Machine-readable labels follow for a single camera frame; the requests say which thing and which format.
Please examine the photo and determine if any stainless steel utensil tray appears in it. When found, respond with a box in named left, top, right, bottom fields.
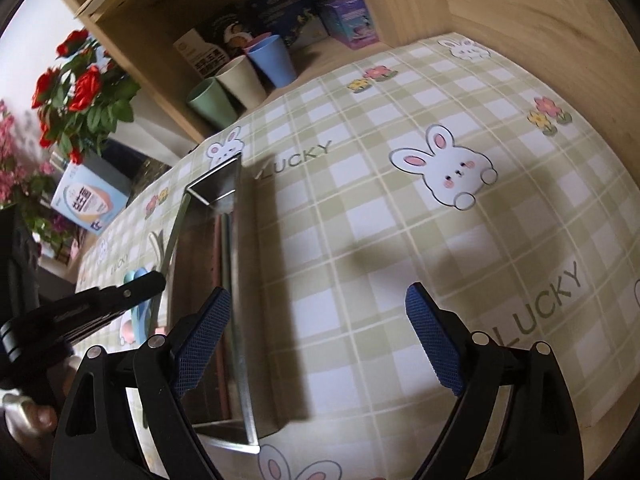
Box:
left=166, top=155, right=260, bottom=455

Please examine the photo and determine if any pink chopstick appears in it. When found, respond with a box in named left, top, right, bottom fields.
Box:
left=214, top=214, right=231, bottom=420

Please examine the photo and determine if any green chopstick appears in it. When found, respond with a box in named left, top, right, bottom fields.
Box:
left=221, top=214, right=232, bottom=292

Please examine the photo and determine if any person left hand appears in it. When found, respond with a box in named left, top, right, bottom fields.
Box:
left=2, top=356, right=81, bottom=462

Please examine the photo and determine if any pink spoon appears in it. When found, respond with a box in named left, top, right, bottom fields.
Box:
left=118, top=314, right=136, bottom=346

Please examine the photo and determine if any blue spoon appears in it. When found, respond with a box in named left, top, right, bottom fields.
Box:
left=131, top=300, right=151, bottom=344

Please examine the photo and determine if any teal spoon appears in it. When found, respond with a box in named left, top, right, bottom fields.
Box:
left=123, top=271, right=137, bottom=326

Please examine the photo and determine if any probiotic box light blue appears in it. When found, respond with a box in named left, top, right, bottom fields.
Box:
left=51, top=157, right=131, bottom=235

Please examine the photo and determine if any cream white spoon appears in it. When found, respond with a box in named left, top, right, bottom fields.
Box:
left=148, top=231, right=165, bottom=271

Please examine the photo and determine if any pink flower plant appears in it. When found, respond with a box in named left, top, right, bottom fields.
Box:
left=1, top=102, right=75, bottom=259

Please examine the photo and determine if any dark blue product box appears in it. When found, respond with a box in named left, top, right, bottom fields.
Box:
left=101, top=139, right=169, bottom=180

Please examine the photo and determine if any white flower vase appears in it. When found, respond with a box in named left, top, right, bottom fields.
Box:
left=112, top=89, right=196, bottom=167

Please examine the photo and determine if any red rose bouquet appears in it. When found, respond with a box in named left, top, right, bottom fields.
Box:
left=32, top=28, right=140, bottom=165

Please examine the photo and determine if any plaid bunny tablecloth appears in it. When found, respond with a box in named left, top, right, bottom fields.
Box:
left=78, top=34, right=639, bottom=479

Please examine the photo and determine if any green cup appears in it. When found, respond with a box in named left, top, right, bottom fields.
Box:
left=186, top=77, right=238, bottom=130

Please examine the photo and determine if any white brown package on shelf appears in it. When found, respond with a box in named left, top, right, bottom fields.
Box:
left=174, top=29, right=230, bottom=78

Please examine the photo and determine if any beige cup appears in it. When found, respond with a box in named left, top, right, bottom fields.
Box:
left=215, top=55, right=267, bottom=110

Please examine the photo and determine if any blue cup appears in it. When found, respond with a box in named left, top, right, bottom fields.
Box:
left=247, top=35, right=297, bottom=88

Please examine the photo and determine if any dark illustrated box on shelf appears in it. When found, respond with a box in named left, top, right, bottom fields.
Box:
left=209, top=0, right=328, bottom=53

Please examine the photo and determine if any wooden shelf unit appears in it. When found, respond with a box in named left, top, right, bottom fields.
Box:
left=65, top=0, right=639, bottom=174

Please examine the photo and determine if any purple box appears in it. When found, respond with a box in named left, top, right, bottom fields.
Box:
left=319, top=0, right=378, bottom=50

